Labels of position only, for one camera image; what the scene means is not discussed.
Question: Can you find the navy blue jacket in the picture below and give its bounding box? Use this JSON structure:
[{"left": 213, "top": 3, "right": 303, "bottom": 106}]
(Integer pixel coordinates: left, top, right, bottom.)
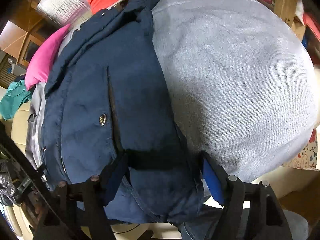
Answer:
[{"left": 41, "top": 0, "right": 203, "bottom": 224}]

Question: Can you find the grey bed blanket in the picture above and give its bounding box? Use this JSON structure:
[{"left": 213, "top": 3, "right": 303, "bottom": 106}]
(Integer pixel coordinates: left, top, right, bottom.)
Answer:
[{"left": 57, "top": 0, "right": 320, "bottom": 183}]

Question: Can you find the floral patterned sheet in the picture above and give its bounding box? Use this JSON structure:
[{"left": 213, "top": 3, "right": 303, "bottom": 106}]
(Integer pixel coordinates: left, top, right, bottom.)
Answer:
[{"left": 282, "top": 129, "right": 318, "bottom": 171}]

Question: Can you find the teal garment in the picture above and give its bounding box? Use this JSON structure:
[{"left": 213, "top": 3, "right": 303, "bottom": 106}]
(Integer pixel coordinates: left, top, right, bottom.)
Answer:
[{"left": 0, "top": 80, "right": 32, "bottom": 120}]

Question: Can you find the pink pillow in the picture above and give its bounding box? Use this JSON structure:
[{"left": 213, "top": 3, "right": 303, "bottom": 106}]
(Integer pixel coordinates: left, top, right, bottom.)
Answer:
[{"left": 25, "top": 24, "right": 70, "bottom": 90}]

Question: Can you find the wooden cabinet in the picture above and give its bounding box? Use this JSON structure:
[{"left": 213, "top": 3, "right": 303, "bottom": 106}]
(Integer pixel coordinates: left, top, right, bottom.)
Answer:
[{"left": 1, "top": 0, "right": 51, "bottom": 68}]

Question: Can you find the silver foil mat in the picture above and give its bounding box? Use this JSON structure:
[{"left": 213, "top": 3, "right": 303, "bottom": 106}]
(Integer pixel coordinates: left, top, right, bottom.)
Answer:
[{"left": 36, "top": 0, "right": 90, "bottom": 26}]

